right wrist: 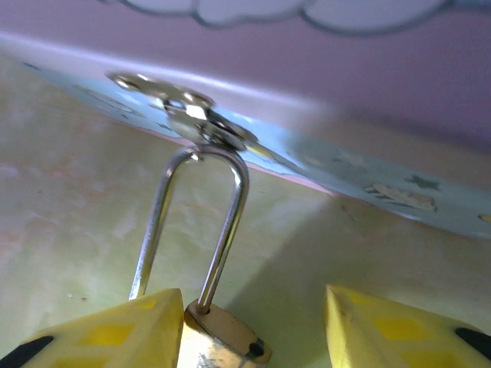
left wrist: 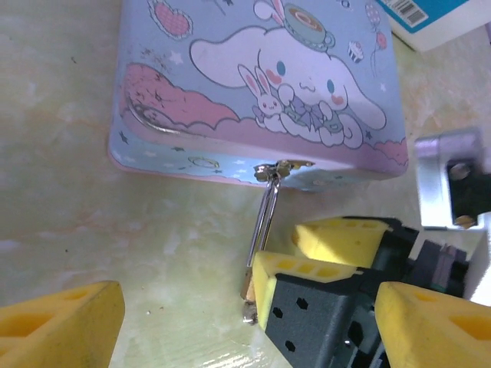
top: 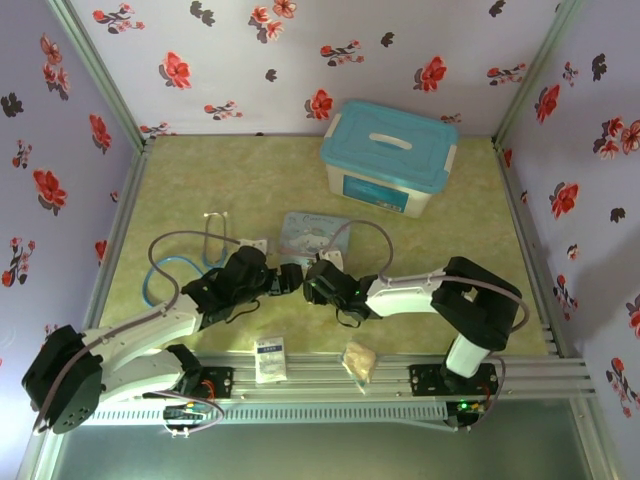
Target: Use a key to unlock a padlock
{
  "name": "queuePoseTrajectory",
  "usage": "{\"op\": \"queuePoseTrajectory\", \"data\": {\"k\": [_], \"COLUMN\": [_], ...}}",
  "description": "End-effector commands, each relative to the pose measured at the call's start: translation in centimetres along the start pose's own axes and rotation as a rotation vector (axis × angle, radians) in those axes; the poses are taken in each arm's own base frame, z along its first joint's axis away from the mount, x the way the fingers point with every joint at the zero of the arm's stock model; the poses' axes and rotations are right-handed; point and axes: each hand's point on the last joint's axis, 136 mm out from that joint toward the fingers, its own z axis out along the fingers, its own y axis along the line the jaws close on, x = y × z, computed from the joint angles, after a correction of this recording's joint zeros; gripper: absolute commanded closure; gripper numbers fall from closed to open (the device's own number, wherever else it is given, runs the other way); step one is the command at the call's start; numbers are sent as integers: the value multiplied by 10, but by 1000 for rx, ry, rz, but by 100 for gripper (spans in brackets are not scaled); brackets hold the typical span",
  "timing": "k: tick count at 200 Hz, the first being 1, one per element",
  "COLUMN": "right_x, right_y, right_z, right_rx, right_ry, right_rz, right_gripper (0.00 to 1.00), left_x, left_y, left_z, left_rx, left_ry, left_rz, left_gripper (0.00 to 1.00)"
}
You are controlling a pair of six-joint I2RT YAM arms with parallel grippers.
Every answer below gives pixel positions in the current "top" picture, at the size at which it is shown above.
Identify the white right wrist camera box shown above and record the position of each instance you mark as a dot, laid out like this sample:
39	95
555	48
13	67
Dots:
331	258

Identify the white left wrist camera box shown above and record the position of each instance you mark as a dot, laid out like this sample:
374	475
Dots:
256	245

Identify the small circuit board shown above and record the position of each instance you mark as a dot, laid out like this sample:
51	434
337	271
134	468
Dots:
185	415
465	410

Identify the blue stethoscope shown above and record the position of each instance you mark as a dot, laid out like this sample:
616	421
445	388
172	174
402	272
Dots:
215	235

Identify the aluminium frame post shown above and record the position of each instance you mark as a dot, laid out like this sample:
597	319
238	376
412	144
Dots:
537	70
97	70

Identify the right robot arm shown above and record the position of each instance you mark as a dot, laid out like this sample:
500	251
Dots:
475	305

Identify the cartoon print tin box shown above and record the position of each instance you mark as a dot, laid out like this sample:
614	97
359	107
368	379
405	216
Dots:
307	235

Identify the white paper packet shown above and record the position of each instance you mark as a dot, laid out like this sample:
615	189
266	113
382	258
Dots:
270	360

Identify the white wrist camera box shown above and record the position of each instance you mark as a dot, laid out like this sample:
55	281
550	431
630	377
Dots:
256	245
331	258

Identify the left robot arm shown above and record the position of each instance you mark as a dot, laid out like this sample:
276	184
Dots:
140	330

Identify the blue lidded storage box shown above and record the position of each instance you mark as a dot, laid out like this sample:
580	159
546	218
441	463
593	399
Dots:
385	150

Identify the clear bag with beige contents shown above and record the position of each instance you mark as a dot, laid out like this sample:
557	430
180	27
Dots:
360	360

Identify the aluminium frame rail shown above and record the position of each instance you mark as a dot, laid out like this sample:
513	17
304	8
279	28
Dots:
520	210
131	190
320	377

